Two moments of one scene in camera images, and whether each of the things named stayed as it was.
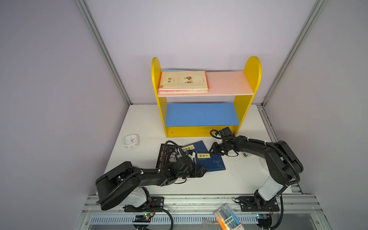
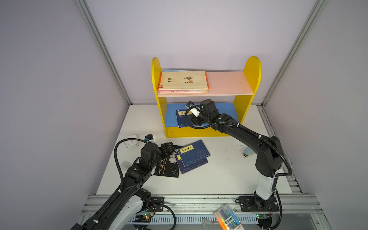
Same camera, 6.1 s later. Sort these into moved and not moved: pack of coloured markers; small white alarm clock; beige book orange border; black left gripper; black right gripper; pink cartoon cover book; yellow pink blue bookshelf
Moved: black right gripper; black left gripper
Not moved: beige book orange border; pink cartoon cover book; small white alarm clock; pack of coloured markers; yellow pink blue bookshelf
